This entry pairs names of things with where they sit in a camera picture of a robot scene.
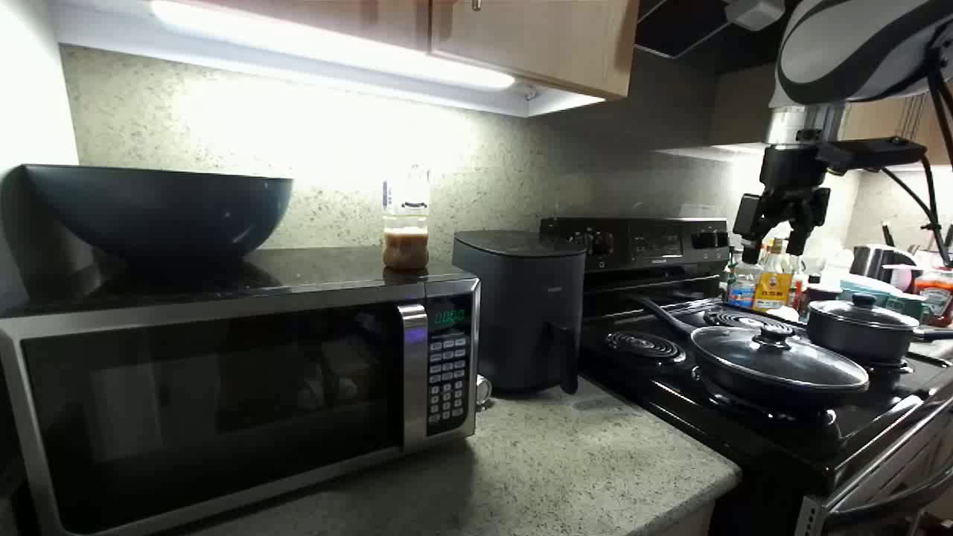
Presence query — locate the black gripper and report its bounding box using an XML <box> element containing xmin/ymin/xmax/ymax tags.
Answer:
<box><xmin>731</xmin><ymin>142</ymin><xmax>833</xmax><ymax>267</ymax></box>

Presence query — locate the wooden cabinet door with handle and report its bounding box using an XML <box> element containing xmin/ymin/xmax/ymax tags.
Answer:
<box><xmin>428</xmin><ymin>0</ymin><xmax>639</xmax><ymax>102</ymax></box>

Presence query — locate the short under-cabinet light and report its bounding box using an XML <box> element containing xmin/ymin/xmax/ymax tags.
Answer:
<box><xmin>658</xmin><ymin>141</ymin><xmax>770</xmax><ymax>163</ymax></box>

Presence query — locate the plain wooden cabinet door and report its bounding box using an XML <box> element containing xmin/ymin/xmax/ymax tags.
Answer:
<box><xmin>212</xmin><ymin>0</ymin><xmax>434</xmax><ymax>54</ymax></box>

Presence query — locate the red cap bottle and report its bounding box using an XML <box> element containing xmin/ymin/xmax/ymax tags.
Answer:
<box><xmin>785</xmin><ymin>248</ymin><xmax>810</xmax><ymax>309</ymax></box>

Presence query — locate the yellow oil bottle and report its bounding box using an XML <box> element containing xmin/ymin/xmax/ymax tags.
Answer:
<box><xmin>752</xmin><ymin>236</ymin><xmax>798</xmax><ymax>313</ymax></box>

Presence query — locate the blue label bottle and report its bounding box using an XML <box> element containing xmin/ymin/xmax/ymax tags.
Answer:
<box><xmin>727</xmin><ymin>258</ymin><xmax>763</xmax><ymax>309</ymax></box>

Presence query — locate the silver toaster appliance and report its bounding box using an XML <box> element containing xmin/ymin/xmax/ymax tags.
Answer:
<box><xmin>849</xmin><ymin>240</ymin><xmax>916</xmax><ymax>287</ymax></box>

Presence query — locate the teal container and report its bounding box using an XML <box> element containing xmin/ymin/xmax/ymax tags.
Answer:
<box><xmin>836</xmin><ymin>275</ymin><xmax>929</xmax><ymax>321</ymax></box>

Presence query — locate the black pot lid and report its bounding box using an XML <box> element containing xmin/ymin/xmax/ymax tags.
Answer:
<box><xmin>804</xmin><ymin>293</ymin><xmax>921</xmax><ymax>336</ymax></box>

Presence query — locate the small black pot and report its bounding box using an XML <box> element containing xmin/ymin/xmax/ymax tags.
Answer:
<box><xmin>807</xmin><ymin>318</ymin><xmax>916</xmax><ymax>367</ymax></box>

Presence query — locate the black pan with lid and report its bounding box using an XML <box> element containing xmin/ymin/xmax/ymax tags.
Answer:
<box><xmin>688</xmin><ymin>318</ymin><xmax>871</xmax><ymax>401</ymax></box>

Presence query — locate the black frying pan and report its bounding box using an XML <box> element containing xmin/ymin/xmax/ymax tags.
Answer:
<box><xmin>633</xmin><ymin>296</ymin><xmax>874</xmax><ymax>410</ymax></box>

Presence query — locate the orange red package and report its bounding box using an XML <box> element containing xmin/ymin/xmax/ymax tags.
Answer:
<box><xmin>910</xmin><ymin>275</ymin><xmax>953</xmax><ymax>331</ymax></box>

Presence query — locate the small white box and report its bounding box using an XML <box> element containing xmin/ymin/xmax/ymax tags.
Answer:
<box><xmin>722</xmin><ymin>0</ymin><xmax>788</xmax><ymax>34</ymax></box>

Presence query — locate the black electric stove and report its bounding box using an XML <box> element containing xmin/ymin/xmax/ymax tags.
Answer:
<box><xmin>536</xmin><ymin>215</ymin><xmax>953</xmax><ymax>536</ymax></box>

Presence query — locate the black air fryer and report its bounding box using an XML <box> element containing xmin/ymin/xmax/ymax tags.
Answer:
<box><xmin>453</xmin><ymin>230</ymin><xmax>590</xmax><ymax>400</ymax></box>

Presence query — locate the glass jar with brown contents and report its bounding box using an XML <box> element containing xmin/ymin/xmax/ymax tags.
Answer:
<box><xmin>380</xmin><ymin>160</ymin><xmax>431</xmax><ymax>276</ymax></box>

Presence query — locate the stainless steel microwave oven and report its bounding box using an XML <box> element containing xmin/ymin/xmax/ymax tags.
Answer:
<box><xmin>0</xmin><ymin>264</ymin><xmax>484</xmax><ymax>536</ymax></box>

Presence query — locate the large dark blue bowl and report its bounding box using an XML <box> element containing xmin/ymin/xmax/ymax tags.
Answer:
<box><xmin>21</xmin><ymin>160</ymin><xmax>295</xmax><ymax>267</ymax></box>

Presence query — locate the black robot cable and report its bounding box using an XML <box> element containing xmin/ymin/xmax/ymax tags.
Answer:
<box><xmin>874</xmin><ymin>39</ymin><xmax>953</xmax><ymax>267</ymax></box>

